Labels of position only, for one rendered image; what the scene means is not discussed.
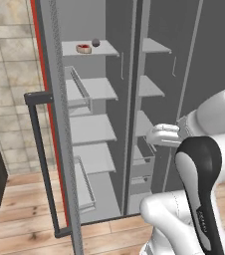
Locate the red frozen steak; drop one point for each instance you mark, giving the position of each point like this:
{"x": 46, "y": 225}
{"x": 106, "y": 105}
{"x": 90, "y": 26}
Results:
{"x": 84, "y": 48}

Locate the grey fridge drawer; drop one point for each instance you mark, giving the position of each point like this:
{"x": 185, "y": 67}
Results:
{"x": 143, "y": 164}
{"x": 141, "y": 184}

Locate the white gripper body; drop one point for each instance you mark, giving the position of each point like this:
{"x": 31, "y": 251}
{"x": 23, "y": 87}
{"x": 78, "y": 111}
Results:
{"x": 164, "y": 135}

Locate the dark round food item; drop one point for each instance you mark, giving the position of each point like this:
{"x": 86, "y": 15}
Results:
{"x": 95, "y": 42}

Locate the grey door bin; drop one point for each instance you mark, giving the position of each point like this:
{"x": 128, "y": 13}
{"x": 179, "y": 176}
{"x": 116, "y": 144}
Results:
{"x": 79, "y": 88}
{"x": 84, "y": 189}

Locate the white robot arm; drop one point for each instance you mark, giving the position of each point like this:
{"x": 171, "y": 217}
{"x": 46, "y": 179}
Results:
{"x": 200, "y": 205}

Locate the grey fridge door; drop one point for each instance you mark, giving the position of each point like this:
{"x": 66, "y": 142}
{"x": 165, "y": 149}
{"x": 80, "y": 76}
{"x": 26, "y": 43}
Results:
{"x": 214, "y": 50}

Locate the grey freezer shelf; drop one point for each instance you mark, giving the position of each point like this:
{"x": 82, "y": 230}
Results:
{"x": 104, "y": 49}
{"x": 99, "y": 88}
{"x": 94, "y": 157}
{"x": 93, "y": 127}

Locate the grey freezer door, red seal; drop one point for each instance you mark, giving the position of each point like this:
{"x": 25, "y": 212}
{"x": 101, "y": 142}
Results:
{"x": 56, "y": 66}

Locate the grey fridge shelf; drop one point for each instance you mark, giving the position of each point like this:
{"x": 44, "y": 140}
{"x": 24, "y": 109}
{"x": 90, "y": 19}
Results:
{"x": 142, "y": 123}
{"x": 149, "y": 87}
{"x": 154, "y": 46}

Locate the grey side-by-side fridge freezer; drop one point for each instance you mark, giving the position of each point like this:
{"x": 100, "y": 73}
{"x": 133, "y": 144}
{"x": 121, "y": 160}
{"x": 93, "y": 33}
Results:
{"x": 117, "y": 26}

